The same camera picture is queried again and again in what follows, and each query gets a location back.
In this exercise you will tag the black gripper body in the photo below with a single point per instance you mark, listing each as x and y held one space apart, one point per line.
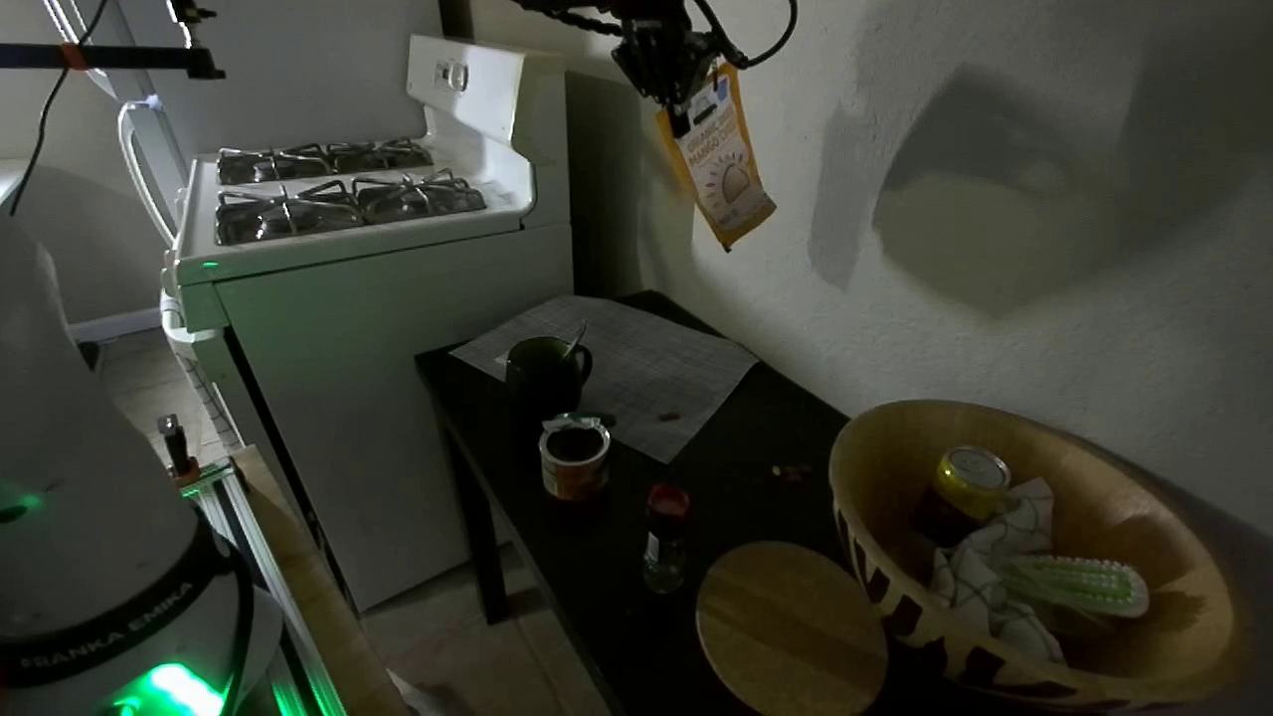
664 59

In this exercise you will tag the orange white packet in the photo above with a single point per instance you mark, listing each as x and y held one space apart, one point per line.
709 153

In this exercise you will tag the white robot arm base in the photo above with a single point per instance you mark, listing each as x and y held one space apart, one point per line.
115 597

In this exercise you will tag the wooden bowl with pattern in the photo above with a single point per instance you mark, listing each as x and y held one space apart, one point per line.
1184 650

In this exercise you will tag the grey woven placemat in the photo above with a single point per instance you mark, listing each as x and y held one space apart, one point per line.
654 380

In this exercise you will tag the dark green mug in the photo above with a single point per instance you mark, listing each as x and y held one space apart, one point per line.
548 377

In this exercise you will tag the open snack cup with foil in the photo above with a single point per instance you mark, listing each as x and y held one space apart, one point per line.
573 457

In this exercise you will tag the white gas stove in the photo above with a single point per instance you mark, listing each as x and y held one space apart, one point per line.
302 306

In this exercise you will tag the small red capped bottle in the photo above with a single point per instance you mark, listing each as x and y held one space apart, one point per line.
664 518

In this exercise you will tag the yellow lidded can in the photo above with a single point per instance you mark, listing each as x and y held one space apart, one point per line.
963 490

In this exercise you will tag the black side table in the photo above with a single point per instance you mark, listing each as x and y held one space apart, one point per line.
756 470

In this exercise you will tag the round wooden board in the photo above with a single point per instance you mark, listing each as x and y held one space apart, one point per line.
790 632

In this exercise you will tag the white crumpled cloth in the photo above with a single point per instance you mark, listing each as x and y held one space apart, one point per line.
971 576

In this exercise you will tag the green white corn toy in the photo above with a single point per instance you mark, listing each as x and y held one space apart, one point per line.
1078 581

